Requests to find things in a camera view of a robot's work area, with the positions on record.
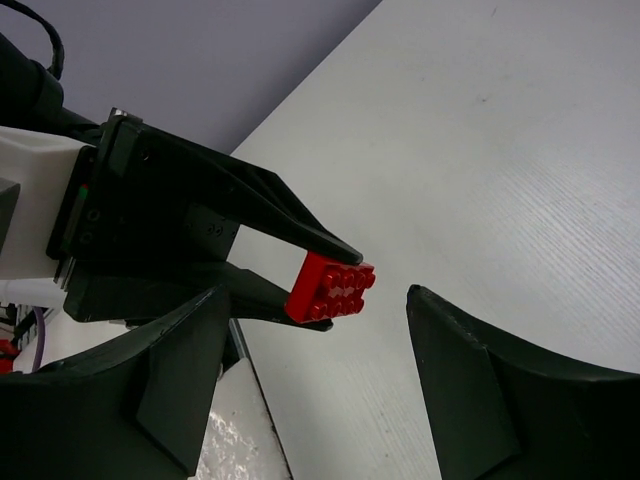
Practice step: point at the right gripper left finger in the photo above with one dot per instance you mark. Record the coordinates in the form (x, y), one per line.
(134, 407)

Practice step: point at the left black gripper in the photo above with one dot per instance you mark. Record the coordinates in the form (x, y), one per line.
(164, 198)

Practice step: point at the red curved lego brick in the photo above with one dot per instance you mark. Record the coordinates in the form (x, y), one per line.
(326, 289)

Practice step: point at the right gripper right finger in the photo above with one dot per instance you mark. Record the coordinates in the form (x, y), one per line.
(500, 407)

